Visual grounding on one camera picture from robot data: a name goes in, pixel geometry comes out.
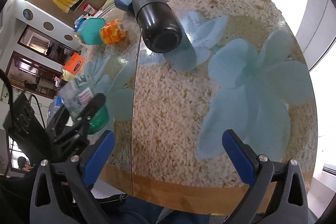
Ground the orange patterned cup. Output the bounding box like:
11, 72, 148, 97
100, 19, 126, 45

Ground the dark blue cup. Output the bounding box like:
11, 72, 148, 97
114, 0, 134, 16

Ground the orange tissue box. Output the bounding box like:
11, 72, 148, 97
63, 52, 84, 75

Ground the teal hexagonal tin box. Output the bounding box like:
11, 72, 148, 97
77, 18, 106, 46

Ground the black ribbed thermos bottle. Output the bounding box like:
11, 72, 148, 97
132, 0, 182, 53

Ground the red snack jar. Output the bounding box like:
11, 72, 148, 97
82, 3, 98, 16

